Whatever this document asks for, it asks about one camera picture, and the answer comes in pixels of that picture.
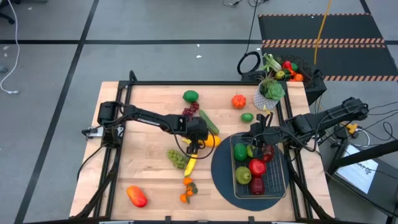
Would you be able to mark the yellow banana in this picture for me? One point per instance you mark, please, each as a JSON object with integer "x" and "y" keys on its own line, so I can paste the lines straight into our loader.
{"x": 190, "y": 166}

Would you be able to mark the red grape bunch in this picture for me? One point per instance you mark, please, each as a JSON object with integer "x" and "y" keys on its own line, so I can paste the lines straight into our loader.
{"x": 190, "y": 110}

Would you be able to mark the green cucumber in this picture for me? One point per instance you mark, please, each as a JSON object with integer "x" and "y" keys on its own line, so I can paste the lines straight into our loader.
{"x": 209, "y": 122}

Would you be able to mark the green grape bunch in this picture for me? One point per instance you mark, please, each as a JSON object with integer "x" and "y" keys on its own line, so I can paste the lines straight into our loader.
{"x": 177, "y": 158}

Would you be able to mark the black table frame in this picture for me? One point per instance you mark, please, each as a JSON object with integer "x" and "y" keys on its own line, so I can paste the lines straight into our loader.
{"x": 199, "y": 83}

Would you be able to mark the round glossy green fruit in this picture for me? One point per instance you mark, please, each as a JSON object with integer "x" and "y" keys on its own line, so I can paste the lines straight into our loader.
{"x": 240, "y": 152}

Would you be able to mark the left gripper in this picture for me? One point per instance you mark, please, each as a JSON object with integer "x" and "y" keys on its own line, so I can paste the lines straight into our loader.
{"x": 197, "y": 129}

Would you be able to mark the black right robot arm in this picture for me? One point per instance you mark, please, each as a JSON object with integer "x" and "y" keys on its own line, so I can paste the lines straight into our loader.
{"x": 326, "y": 119}

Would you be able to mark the small red pepper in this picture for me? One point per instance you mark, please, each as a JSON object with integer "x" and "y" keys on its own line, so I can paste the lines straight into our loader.
{"x": 286, "y": 65}

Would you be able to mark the olive green pear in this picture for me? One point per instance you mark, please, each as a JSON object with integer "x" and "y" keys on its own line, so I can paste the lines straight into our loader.
{"x": 250, "y": 151}

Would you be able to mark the red orange mango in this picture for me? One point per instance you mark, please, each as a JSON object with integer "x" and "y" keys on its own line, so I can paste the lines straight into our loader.
{"x": 136, "y": 196}

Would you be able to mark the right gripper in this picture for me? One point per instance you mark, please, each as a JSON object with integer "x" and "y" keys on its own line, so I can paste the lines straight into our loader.
{"x": 264, "y": 132}

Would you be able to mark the large green lime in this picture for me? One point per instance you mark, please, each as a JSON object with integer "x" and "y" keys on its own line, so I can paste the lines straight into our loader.
{"x": 190, "y": 96}

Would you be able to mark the monitor with white screen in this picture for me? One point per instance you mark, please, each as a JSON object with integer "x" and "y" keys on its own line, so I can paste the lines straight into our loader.
{"x": 357, "y": 174}

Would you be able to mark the small orange fruit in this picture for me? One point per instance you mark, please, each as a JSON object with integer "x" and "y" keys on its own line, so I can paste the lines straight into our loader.
{"x": 298, "y": 77}

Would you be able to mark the succulent in white pot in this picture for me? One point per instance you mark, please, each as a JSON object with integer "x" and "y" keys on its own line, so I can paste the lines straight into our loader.
{"x": 269, "y": 91}

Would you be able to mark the black box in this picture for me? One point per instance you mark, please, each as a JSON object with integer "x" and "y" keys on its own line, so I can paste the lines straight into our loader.
{"x": 317, "y": 87}

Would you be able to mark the round dark blue mat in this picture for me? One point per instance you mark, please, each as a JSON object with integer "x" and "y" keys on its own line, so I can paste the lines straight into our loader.
{"x": 222, "y": 174}

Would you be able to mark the yellow green apple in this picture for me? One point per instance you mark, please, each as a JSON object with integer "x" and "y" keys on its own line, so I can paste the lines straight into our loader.
{"x": 280, "y": 75}

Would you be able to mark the black chair base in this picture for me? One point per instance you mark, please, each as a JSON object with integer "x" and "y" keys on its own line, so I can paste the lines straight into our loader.
{"x": 11, "y": 20}

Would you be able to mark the orange bell pepper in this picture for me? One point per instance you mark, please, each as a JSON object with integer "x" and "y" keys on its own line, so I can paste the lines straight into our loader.
{"x": 238, "y": 101}

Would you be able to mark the black hazard-striped floor mat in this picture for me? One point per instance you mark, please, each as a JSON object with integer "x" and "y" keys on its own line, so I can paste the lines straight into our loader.
{"x": 348, "y": 28}

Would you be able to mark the small green lime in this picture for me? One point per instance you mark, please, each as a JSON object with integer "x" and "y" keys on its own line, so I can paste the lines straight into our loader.
{"x": 247, "y": 117}

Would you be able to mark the yellow orange mango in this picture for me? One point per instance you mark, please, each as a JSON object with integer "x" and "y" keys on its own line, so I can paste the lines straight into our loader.
{"x": 213, "y": 141}

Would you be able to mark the red apple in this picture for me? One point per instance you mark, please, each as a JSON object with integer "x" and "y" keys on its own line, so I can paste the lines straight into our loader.
{"x": 257, "y": 168}

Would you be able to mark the yellow connector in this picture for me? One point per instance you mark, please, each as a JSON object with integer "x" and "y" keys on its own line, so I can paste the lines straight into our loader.
{"x": 353, "y": 128}

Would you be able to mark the maroon apple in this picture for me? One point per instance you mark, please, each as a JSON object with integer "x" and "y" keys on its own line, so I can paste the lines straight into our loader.
{"x": 257, "y": 186}

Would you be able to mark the tangerine sprig with leaves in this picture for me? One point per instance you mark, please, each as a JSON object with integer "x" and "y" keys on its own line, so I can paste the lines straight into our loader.
{"x": 187, "y": 181}

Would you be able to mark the bright green pear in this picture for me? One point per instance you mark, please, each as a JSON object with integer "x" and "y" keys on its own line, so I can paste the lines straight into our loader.
{"x": 243, "y": 175}

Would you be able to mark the small dark green fruit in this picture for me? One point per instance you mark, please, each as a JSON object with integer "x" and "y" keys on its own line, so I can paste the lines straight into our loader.
{"x": 294, "y": 67}

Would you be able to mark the bok choy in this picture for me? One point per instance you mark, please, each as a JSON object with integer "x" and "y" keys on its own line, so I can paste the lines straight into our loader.
{"x": 271, "y": 64}

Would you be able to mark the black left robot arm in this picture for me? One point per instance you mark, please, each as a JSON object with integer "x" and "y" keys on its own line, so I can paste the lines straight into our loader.
{"x": 149, "y": 118}

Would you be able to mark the large dark red fruit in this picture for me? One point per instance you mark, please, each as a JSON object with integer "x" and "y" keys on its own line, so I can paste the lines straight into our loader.
{"x": 270, "y": 155}

